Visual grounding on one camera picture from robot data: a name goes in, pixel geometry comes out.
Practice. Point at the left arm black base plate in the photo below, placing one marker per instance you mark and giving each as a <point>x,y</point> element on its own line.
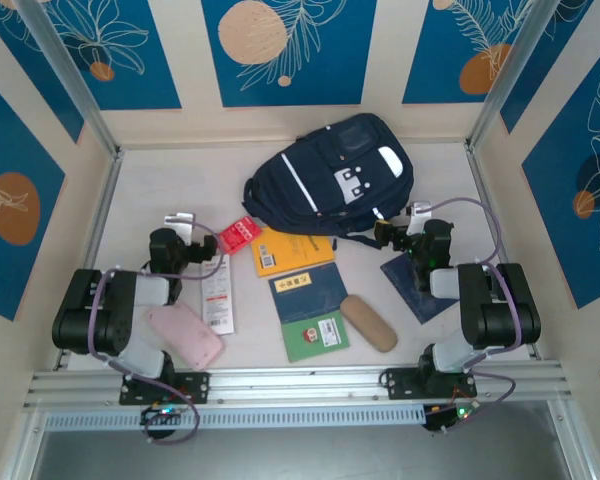
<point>195,387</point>

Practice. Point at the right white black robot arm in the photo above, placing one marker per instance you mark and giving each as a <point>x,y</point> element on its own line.
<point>505,320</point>

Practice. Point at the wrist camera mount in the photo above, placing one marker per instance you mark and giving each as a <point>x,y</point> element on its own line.
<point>420,210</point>
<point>180,221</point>

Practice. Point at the navy blue backpack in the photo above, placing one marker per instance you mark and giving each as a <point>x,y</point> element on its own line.
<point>320,175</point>

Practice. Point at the small red card pack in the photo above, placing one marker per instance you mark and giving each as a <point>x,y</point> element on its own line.
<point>240,235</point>

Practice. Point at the dark blue sketch-print notebook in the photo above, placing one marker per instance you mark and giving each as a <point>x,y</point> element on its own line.
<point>405,280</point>

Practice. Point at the blue book with yellow label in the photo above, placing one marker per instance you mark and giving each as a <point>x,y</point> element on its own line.
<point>305,295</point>

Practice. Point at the tan glasses case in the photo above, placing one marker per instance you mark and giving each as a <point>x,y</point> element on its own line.
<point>367,322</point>

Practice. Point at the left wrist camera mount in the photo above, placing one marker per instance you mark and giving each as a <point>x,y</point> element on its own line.
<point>180,221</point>

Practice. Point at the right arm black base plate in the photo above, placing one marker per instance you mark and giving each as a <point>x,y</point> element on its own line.
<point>400,382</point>

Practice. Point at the green booklet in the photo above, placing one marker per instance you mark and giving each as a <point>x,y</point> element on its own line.
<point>300,345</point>

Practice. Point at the aluminium corner post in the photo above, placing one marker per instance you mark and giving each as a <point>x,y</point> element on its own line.
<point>70,80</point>
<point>515,75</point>

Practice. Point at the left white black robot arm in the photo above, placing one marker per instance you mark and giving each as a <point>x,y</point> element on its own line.
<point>110,330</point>

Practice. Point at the pink pencil case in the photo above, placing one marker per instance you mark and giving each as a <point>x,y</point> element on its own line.
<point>190,335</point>

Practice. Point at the aluminium table side rail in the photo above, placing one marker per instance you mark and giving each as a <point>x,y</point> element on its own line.
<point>102,210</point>
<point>485,200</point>

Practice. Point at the yellow book with barcode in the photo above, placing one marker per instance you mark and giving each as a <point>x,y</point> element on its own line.
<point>290,252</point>

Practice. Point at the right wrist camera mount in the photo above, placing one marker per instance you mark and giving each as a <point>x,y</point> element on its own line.
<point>420,210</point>

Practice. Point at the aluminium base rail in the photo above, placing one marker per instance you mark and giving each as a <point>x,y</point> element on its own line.
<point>290,385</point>

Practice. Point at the long white red-print packet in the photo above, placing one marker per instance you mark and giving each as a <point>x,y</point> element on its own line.
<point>217,300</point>

